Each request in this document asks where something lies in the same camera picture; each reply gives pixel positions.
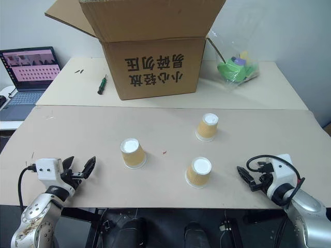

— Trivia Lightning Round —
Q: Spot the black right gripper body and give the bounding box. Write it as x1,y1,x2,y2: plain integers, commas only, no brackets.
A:
251,172,273,195

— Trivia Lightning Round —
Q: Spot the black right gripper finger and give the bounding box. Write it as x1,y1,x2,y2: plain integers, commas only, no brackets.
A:
236,166,255,191

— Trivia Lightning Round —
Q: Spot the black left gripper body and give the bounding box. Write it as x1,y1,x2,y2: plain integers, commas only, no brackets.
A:
61,168,86,192

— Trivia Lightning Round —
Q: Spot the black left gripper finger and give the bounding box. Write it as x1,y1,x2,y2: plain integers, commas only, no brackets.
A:
82,156,97,179
62,155,76,172

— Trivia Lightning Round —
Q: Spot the yellow ribbed paper cup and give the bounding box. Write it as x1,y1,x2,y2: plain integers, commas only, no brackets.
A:
185,156,213,190
195,113,219,142
119,138,147,170

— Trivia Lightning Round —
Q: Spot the dark rounded shape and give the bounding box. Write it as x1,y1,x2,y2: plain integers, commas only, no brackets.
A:
119,216,148,248
184,221,208,248

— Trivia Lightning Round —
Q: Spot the grey open laptop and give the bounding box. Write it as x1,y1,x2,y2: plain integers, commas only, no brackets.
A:
0,46,63,122

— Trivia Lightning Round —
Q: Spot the clear bag of green toys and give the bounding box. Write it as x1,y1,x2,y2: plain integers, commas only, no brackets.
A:
206,28,260,94

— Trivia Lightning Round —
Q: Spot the brown printed cardboard box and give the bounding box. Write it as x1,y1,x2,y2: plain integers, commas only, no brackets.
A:
44,0,224,101

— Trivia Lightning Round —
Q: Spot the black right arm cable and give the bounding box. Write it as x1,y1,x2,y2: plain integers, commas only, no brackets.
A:
246,154,306,205

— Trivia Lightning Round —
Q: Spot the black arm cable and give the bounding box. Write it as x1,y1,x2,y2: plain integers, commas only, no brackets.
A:
246,154,306,205
17,164,37,207

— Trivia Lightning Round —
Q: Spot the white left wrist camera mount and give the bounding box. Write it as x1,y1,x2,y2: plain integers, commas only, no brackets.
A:
35,158,64,188

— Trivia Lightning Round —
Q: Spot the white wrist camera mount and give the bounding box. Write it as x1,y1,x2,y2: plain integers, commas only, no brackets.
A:
266,153,295,198
35,158,64,188

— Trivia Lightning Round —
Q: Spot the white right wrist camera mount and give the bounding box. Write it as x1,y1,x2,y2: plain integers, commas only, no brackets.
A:
266,153,295,198

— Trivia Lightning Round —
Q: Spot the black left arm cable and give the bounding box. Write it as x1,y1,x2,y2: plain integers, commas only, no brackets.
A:
17,164,37,207

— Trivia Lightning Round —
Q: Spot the black metal table frame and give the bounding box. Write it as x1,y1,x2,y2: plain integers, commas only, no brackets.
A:
61,206,288,248

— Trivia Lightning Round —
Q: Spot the green handled screwdriver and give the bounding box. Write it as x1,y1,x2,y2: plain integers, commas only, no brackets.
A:
97,73,108,95

